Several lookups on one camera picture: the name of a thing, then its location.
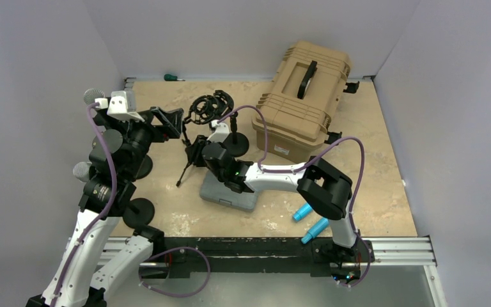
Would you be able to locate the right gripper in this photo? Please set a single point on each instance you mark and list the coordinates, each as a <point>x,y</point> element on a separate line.
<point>194,151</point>

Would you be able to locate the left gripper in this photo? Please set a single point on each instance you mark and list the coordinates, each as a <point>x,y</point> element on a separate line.
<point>171,129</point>

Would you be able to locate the black round-base shock mount stand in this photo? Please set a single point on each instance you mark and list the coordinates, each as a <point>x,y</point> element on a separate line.
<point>236,143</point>

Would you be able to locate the black mic stand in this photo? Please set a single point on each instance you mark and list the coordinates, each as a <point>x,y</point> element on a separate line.
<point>145,167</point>
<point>139,212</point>

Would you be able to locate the black microphone silver grille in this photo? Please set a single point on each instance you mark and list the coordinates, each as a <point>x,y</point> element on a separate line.
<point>90,97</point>

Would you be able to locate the blue microphone with pink band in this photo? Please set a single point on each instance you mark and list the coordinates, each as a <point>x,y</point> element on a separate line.
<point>315,230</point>

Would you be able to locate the black tripod shock mount stand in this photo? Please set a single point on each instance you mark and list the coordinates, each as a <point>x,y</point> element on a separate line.
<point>200,113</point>

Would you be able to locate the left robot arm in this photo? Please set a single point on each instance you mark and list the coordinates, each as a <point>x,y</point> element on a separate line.
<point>117,154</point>

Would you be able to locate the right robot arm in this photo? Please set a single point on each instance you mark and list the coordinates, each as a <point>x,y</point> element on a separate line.
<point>328,191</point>

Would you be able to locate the grey plastic case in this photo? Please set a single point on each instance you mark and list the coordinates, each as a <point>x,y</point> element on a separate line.
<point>216,192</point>

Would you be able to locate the tan plastic tool case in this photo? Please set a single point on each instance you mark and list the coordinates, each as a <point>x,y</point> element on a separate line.
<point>301,101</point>

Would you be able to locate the green-handled screwdriver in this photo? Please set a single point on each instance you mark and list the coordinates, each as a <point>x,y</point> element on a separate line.
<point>171,78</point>

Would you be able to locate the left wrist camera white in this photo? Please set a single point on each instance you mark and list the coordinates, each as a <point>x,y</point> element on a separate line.
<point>121,105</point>

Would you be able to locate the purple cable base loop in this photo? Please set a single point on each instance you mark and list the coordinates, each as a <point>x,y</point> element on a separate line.
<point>173,273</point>

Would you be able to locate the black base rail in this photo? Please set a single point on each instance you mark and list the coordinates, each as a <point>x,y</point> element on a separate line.
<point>280,255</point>

